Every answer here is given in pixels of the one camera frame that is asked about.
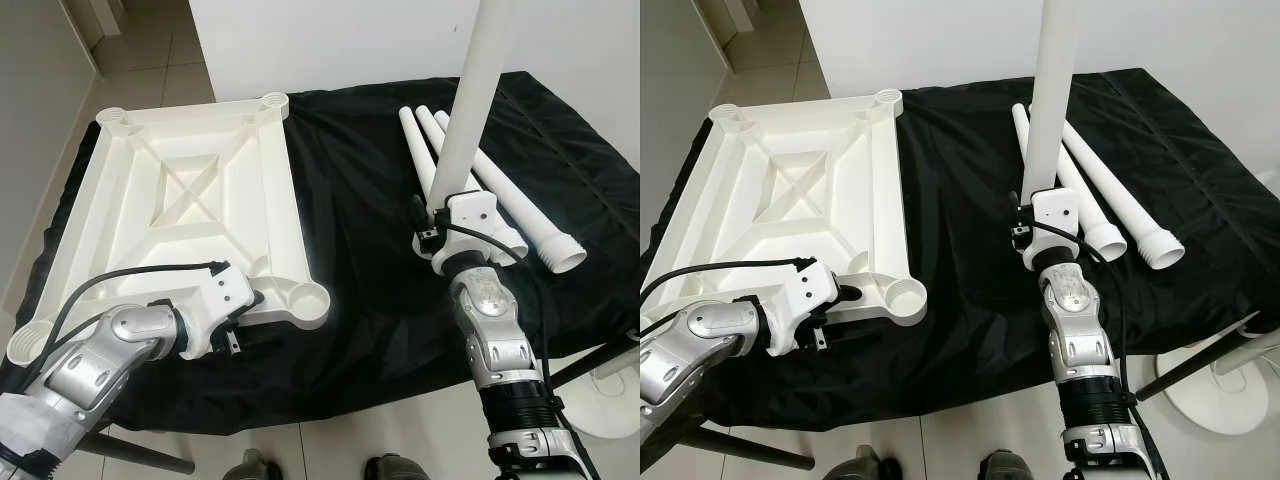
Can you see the white plastic table top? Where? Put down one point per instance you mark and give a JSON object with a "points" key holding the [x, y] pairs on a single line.
{"points": [[800, 190], [180, 180]]}

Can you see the white bent tube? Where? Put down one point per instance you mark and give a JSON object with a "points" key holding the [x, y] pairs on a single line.
{"points": [[1248, 350]]}

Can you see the grey robot left foot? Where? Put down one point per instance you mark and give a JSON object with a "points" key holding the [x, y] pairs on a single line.
{"points": [[250, 468], [865, 466]]}

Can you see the black metal table leg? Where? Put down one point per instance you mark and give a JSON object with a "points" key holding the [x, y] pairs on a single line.
{"points": [[595, 360], [1190, 370], [760, 455], [150, 460]]}

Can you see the black cloth table cover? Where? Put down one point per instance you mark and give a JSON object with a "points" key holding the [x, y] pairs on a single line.
{"points": [[980, 200], [380, 200]]}

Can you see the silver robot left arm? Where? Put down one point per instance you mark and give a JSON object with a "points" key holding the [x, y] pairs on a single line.
{"points": [[700, 330], [100, 350]]}

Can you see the grey robot right foot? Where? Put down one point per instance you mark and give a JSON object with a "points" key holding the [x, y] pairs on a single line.
{"points": [[395, 468], [1005, 466]]}

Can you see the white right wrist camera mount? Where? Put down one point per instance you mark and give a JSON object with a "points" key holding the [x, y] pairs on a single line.
{"points": [[470, 215], [1055, 215]]}

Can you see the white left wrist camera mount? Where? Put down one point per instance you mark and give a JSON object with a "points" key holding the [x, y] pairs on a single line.
{"points": [[215, 300], [800, 300]]}

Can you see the grey robot foot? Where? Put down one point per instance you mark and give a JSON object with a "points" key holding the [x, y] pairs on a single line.
{"points": [[1005, 466], [395, 468], [865, 466], [250, 468]]}

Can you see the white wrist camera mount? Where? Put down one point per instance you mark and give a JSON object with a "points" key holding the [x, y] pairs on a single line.
{"points": [[800, 300], [1055, 215], [470, 215], [215, 300]]}

